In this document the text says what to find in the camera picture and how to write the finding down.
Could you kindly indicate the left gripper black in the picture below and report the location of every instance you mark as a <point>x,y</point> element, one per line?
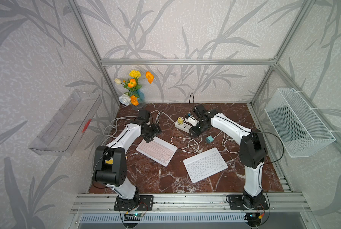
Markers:
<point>157,130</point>

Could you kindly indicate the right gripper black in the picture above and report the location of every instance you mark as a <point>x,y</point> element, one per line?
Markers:
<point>193,133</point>

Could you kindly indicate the teal charger plug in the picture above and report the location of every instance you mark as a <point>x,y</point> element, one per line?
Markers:
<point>209,139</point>

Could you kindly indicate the pink wireless keyboard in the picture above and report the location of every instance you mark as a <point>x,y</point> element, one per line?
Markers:
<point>158,150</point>

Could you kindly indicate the white wireless keyboard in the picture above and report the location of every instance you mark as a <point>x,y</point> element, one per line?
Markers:
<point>204,165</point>

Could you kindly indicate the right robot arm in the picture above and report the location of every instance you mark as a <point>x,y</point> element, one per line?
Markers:
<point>252,144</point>

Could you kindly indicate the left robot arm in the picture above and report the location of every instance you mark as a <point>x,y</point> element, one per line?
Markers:
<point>110,167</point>

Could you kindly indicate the yellow charger plug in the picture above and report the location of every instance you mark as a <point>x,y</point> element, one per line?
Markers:
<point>180,120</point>

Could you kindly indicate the flower bouquet in vase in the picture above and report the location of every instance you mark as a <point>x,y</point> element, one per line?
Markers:
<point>133,96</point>

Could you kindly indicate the yellow work glove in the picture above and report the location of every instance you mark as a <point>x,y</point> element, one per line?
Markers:
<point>109,161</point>

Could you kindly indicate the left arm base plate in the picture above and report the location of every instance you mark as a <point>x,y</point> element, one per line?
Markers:
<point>141,202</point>

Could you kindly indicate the clear plastic wall shelf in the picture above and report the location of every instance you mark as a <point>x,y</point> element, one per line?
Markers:
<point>62,134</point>

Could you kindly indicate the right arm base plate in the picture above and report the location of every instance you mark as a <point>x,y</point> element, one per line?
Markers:
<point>246,202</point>

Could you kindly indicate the white wire mesh basket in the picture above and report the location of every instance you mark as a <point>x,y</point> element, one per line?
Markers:
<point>302,132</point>

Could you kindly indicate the aluminium front rail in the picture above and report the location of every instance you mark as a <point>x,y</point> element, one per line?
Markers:
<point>191,203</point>

